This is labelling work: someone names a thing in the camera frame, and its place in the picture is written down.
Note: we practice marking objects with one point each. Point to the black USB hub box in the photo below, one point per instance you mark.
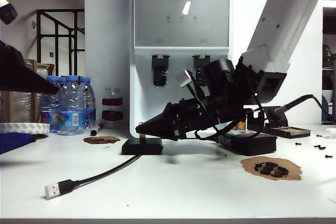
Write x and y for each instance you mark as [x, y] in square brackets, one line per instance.
[131, 148]

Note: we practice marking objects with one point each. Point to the silver USB flash drive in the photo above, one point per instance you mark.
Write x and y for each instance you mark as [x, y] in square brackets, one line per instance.
[142, 137]

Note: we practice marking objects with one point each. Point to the dark blue cloth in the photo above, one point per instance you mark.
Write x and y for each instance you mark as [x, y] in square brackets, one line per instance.
[13, 142]

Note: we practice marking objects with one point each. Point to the black stair railing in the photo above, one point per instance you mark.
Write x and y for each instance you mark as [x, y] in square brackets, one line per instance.
[56, 37]

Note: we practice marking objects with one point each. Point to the white water dispenser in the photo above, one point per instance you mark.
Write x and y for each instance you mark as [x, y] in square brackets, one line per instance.
[147, 103]

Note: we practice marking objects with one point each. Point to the small black sponge piece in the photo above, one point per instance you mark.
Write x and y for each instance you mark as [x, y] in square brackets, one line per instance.
[257, 167]
[279, 172]
[266, 169]

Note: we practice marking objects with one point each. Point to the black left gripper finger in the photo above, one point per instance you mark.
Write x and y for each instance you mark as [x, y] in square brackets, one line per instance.
[10, 51]
[21, 79]

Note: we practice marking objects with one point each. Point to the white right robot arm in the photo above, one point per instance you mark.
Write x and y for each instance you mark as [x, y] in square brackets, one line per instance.
[288, 11]

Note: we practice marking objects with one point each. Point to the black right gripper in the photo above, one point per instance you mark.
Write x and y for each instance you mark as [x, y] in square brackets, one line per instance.
[194, 119]

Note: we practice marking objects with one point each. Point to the black dispenser tap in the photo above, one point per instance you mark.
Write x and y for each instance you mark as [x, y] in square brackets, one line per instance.
[200, 62]
[159, 69]

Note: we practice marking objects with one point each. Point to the black sponge block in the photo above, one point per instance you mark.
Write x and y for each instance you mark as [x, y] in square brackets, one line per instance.
[257, 146]

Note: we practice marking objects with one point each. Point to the black soldering iron stand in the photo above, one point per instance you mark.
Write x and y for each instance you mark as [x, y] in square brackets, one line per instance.
[288, 136]

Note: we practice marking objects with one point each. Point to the wooden frame with plastic wrap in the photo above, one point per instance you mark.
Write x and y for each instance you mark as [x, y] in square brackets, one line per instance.
[23, 108]

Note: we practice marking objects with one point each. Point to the yellow cleaning sponge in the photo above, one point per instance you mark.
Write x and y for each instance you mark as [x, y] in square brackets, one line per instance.
[291, 129]

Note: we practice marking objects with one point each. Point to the clear water bottle blue cap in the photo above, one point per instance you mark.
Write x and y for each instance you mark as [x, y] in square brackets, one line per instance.
[72, 103]
[50, 108]
[89, 98]
[62, 85]

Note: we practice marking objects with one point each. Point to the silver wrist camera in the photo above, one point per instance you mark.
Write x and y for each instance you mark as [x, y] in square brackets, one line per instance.
[183, 78]

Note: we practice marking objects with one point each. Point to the white tape roll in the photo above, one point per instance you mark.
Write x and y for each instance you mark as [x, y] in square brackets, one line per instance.
[23, 128]

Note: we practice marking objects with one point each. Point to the brown paper scrap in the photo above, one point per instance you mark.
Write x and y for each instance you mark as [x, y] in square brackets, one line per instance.
[291, 172]
[105, 140]

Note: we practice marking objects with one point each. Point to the clear jar with red bands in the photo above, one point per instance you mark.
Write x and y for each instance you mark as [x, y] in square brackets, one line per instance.
[112, 106]

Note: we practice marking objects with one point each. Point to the black marker pen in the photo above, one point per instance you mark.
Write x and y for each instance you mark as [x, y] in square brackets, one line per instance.
[94, 131]

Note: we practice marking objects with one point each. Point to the copper coloured metal cylinder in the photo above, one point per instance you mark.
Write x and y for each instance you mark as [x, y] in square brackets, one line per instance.
[241, 125]

